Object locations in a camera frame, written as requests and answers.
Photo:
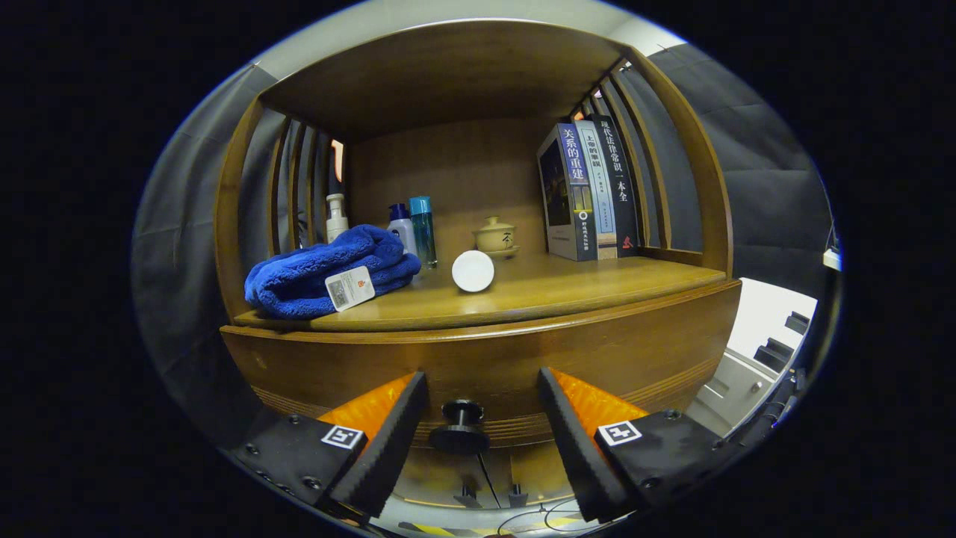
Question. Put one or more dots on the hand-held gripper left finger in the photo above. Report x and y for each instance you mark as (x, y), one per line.
(388, 456)

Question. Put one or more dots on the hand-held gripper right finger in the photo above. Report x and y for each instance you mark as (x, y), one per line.
(579, 456)

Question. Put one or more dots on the wooden drawer with black knob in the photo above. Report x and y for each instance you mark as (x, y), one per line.
(485, 359)

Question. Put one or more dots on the white squeeze tube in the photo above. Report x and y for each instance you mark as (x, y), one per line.
(473, 271)

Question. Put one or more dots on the wooden cabinet door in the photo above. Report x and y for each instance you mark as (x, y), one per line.
(538, 471)
(441, 478)

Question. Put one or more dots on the wooden countertop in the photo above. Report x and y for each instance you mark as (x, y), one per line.
(538, 291)

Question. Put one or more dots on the wooden cabinet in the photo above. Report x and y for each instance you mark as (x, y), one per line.
(448, 75)

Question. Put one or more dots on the blue towel with tag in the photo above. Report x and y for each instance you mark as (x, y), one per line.
(314, 276)

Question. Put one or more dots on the white side unit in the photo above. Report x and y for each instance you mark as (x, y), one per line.
(754, 314)

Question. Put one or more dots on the clear teal bottle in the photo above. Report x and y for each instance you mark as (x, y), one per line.
(423, 232)

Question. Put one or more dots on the white bottle with blue cap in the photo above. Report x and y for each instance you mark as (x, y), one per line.
(403, 228)

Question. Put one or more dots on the beige lidded tea cup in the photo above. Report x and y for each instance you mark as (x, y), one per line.
(494, 237)

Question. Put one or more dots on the white pump bottle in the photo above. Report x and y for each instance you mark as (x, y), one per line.
(336, 220)

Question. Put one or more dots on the blue spine book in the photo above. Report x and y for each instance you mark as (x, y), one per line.
(575, 194)

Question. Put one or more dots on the pale spine book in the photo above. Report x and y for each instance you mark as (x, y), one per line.
(597, 187)

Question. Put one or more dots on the black spine book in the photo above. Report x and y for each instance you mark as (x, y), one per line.
(620, 179)

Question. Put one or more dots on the white wall shelf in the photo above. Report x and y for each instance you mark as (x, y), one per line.
(831, 259)

